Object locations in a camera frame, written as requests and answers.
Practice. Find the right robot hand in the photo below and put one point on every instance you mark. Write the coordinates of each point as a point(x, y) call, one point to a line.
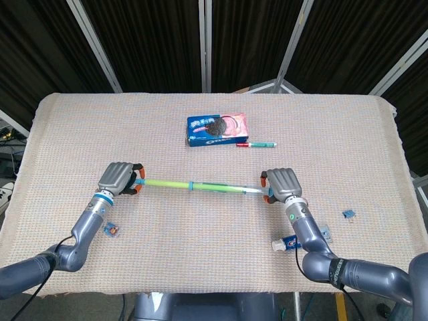
point(284, 184)

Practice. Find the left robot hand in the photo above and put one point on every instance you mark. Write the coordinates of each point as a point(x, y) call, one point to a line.
point(115, 177)

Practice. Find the green blue water pump toy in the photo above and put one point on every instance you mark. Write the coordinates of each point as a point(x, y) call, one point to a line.
point(200, 186)

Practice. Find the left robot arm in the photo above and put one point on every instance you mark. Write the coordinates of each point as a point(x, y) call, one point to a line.
point(83, 227)

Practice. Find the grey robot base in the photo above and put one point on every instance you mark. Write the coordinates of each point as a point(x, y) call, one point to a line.
point(200, 307)

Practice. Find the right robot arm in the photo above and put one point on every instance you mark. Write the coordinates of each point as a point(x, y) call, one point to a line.
point(311, 234)

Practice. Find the red green white marker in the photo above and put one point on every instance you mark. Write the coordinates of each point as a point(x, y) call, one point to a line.
point(257, 144)

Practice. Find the small wrapped candy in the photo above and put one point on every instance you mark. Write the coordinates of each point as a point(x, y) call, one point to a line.
point(111, 230)

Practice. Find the blue white toothpaste tube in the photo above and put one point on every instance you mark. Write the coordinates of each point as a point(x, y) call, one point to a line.
point(284, 243)

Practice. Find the small blue binder clip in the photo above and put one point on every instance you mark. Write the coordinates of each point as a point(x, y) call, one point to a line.
point(348, 214)

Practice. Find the beige woven tablecloth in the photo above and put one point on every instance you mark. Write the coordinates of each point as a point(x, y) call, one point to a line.
point(214, 234)

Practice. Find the blue Oreo cookie box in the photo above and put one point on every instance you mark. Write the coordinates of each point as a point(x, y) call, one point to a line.
point(204, 132)

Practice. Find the brown cardboard piece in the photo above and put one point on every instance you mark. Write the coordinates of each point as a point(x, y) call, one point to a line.
point(243, 89)

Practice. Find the metal table leg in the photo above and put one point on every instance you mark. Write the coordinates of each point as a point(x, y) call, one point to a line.
point(297, 306)

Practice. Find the black ribbed screen panel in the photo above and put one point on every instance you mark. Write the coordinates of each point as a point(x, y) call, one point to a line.
point(247, 40)
point(150, 43)
point(36, 50)
point(354, 43)

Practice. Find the black caster wheel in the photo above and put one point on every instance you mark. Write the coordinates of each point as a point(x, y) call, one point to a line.
point(384, 309)

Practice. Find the white screen frame bar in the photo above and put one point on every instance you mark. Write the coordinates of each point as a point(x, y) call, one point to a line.
point(13, 122)
point(95, 47)
point(291, 47)
point(398, 63)
point(205, 47)

